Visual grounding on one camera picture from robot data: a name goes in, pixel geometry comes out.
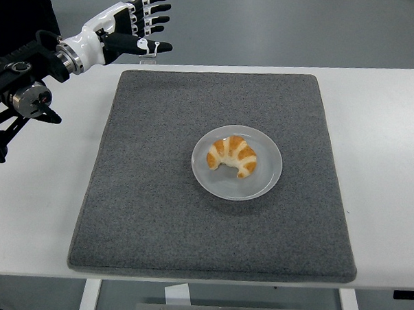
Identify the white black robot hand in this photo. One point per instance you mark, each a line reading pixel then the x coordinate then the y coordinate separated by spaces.
pixel 90 43

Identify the golden brown croissant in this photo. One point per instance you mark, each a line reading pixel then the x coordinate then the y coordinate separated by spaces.
pixel 241 153

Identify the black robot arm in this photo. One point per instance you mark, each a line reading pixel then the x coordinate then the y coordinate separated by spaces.
pixel 24 68

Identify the round grey plate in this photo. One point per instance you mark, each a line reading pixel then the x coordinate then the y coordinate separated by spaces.
pixel 229 189

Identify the person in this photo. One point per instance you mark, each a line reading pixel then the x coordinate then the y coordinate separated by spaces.
pixel 8 19

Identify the grey felt mat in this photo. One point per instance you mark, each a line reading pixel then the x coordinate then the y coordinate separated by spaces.
pixel 183 231

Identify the white table leg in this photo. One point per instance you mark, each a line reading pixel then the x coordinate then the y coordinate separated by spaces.
pixel 349 301
pixel 87 301

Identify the black table control panel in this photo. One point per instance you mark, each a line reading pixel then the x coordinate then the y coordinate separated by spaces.
pixel 413 294

